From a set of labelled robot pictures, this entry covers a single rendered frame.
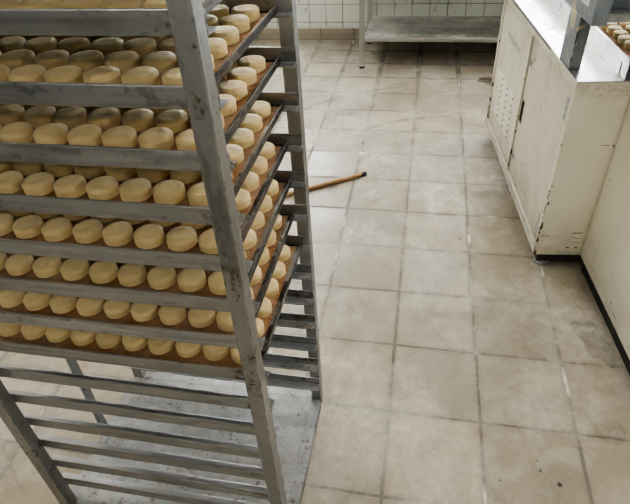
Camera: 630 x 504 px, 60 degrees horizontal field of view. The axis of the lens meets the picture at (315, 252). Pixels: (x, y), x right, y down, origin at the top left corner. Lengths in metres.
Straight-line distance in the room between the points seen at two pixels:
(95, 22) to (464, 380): 1.68
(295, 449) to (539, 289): 1.28
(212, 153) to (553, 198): 1.80
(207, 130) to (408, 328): 1.62
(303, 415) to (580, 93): 1.43
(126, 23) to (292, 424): 1.30
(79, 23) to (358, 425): 1.50
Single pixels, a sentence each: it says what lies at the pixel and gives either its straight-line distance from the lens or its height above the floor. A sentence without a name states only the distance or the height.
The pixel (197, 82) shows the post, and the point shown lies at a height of 1.35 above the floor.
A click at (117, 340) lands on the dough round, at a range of 1.18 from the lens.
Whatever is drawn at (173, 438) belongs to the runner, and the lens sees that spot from 1.32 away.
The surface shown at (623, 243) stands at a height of 0.37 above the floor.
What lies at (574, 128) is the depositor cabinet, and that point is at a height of 0.67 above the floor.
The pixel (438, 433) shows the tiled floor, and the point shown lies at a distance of 1.91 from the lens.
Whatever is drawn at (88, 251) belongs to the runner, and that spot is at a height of 1.05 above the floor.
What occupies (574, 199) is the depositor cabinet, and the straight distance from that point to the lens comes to 2.38.
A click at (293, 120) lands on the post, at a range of 1.17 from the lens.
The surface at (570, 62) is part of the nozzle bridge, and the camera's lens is 2.22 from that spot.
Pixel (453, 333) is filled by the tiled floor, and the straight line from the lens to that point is 2.20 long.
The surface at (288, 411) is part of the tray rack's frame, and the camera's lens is 1.77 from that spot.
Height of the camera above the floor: 1.59
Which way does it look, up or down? 38 degrees down
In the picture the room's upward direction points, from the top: 4 degrees counter-clockwise
